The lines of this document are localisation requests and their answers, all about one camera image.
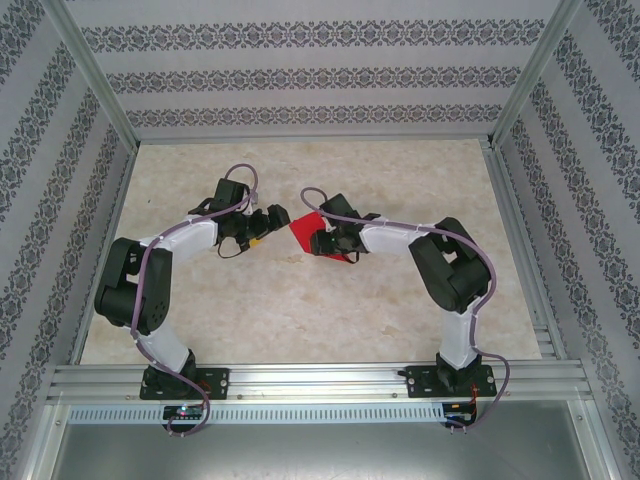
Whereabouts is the red square paper sheet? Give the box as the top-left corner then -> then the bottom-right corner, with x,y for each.
289,210 -> 354,265

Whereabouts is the grey metal sheet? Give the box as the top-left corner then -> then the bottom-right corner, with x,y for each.
49,422 -> 614,480

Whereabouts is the left controller circuit board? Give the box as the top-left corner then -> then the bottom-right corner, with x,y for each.
163,404 -> 206,421

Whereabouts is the controller circuit board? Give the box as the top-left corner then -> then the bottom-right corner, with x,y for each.
163,404 -> 206,421
444,401 -> 477,420

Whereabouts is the right controller circuit board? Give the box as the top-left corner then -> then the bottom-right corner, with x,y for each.
444,401 -> 477,420

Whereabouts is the aluminium back rail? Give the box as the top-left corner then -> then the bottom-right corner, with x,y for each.
135,132 -> 494,147

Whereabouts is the aluminium side rail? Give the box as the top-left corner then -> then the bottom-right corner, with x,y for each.
69,142 -> 140,365
482,139 -> 571,362

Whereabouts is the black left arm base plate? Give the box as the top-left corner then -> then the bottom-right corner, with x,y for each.
139,367 -> 231,401

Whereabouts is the aluminium mounting rail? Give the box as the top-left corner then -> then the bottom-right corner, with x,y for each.
47,362 -> 594,404

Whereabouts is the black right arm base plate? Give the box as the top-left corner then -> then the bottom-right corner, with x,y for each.
405,363 -> 498,400

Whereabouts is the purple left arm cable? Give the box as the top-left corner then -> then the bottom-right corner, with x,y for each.
129,163 -> 261,439

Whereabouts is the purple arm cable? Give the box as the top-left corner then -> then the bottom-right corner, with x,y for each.
129,163 -> 261,439
299,187 -> 512,435

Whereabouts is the slotted grey cable duct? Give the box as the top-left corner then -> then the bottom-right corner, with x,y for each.
67,403 -> 446,424

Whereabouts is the aluminium frame post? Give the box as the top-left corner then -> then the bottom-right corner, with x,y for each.
47,0 -> 141,149
487,0 -> 586,150

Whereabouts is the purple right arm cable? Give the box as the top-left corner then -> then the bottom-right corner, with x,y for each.
299,187 -> 512,435

